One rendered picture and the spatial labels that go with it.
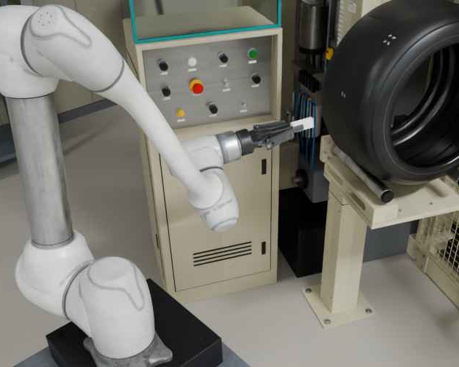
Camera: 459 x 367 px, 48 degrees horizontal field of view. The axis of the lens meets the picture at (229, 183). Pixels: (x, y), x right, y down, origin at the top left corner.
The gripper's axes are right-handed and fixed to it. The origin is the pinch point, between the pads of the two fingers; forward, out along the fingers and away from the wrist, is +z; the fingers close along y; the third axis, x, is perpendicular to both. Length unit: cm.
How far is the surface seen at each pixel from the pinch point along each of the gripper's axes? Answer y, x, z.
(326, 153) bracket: 22.0, 27.2, 16.4
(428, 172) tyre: -13.0, 21.6, 34.6
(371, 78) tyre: -9.5, -13.4, 17.6
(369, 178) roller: -3.1, 24.8, 20.1
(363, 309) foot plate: 22, 118, 29
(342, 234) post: 24, 70, 22
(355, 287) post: 24, 104, 27
